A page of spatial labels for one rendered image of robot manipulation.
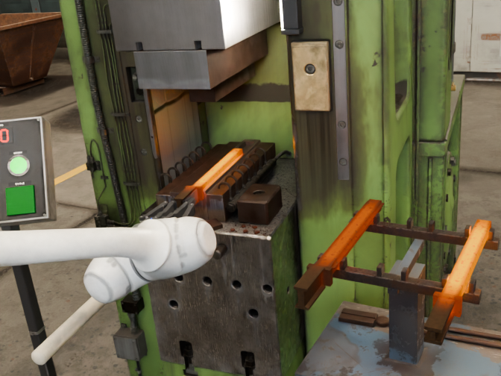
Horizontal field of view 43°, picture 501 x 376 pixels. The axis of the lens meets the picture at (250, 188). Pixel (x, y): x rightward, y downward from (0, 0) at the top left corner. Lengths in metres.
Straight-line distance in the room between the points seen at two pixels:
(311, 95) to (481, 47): 5.21
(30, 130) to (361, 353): 1.03
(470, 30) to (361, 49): 5.19
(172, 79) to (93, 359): 1.56
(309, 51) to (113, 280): 0.71
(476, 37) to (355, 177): 5.14
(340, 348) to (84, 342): 1.70
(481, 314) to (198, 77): 1.83
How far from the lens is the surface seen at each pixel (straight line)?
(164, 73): 1.59
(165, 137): 1.89
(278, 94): 2.00
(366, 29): 1.55
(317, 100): 1.58
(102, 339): 2.94
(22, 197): 1.77
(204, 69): 1.53
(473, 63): 6.77
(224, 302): 1.71
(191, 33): 1.53
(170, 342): 1.88
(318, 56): 1.56
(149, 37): 1.59
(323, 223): 1.73
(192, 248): 1.20
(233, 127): 2.09
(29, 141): 1.80
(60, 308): 3.25
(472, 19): 6.71
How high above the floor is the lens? 1.62
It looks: 22 degrees down
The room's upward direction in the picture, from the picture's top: 5 degrees counter-clockwise
